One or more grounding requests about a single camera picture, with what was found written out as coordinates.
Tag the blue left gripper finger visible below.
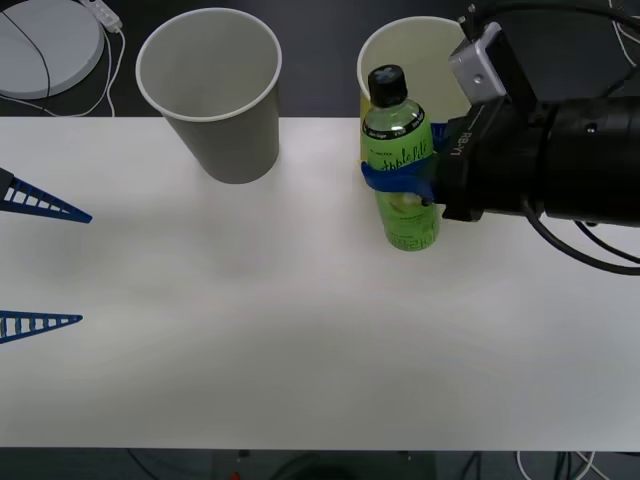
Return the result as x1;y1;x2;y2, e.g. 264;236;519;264
0;167;94;224
0;310;84;345

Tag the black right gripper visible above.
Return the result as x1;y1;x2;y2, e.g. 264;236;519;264
360;97;552;222

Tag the green plastic bottle black cap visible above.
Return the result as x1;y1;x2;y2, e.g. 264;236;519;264
360;64;443;253

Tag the round white disc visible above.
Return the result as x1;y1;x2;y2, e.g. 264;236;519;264
0;0;107;101

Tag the grey plastic waste bin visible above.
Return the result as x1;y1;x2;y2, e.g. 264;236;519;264
135;7;284;185

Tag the white power strip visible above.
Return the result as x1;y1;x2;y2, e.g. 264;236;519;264
82;0;124;34

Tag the white power strip cable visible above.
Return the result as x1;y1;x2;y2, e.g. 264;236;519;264
67;27;127;119

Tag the white looped cable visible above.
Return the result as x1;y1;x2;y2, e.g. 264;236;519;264
610;0;640;69

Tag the white floor cable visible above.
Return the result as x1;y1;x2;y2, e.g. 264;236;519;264
516;449;607;480

